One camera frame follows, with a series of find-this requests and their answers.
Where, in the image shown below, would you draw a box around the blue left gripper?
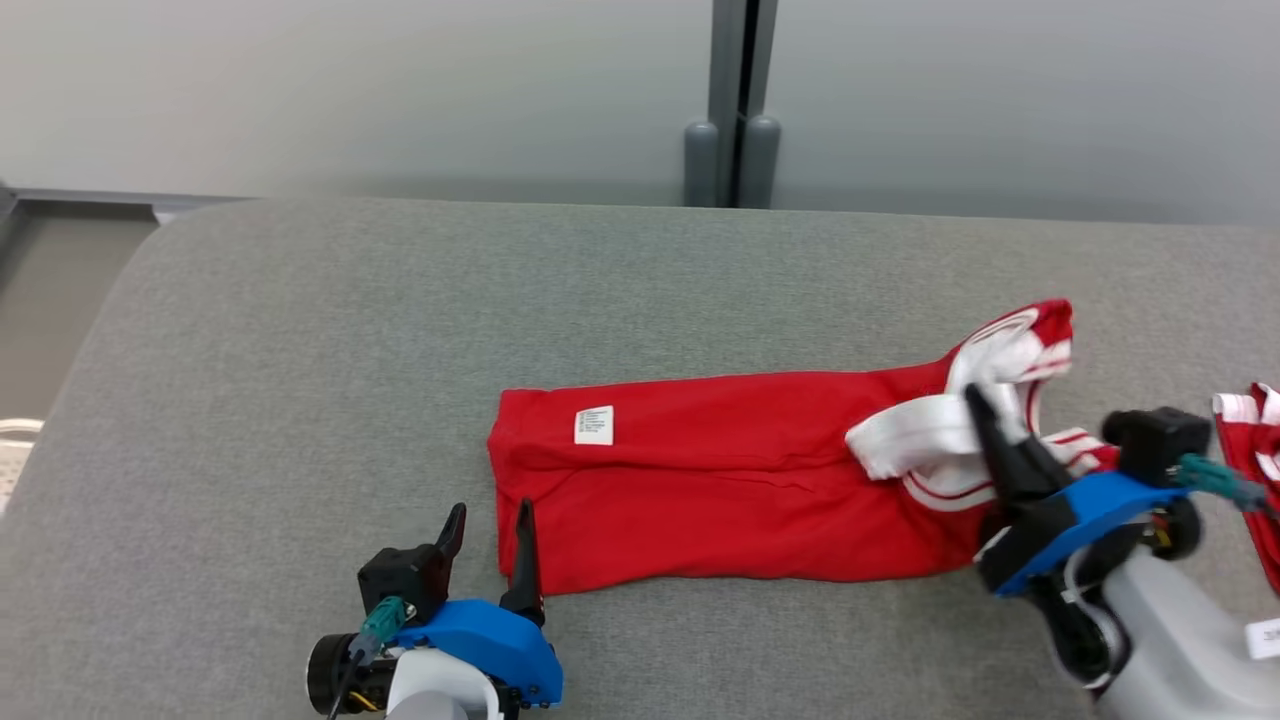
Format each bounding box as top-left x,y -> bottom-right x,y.
395,498 -> 564,709

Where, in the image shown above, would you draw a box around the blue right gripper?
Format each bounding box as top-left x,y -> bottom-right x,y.
964,385 -> 1191,599

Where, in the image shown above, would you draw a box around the red shirt white sleeves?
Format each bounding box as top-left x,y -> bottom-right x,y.
486,297 -> 1123,598

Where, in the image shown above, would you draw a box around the small red white-banded garment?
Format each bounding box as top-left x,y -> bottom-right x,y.
1211,381 -> 1280,598

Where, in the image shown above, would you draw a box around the white laundry basket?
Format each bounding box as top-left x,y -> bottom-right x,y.
0,417 -> 47,513

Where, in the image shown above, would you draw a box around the teal left camera connector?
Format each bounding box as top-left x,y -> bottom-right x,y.
351,596 -> 413,663

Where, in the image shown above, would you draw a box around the teal camera connector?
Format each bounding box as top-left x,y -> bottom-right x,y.
1177,454 -> 1271,513
351,596 -> 413,663

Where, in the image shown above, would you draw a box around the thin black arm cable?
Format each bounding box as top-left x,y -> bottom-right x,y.
327,648 -> 368,720

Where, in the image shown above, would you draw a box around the teal right camera connector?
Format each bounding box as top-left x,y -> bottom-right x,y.
1177,454 -> 1271,513

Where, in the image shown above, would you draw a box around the grey partition post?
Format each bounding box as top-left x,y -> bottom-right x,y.
707,0 -> 780,209

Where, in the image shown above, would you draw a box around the grey wall base rail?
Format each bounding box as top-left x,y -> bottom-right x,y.
0,184 -> 253,227

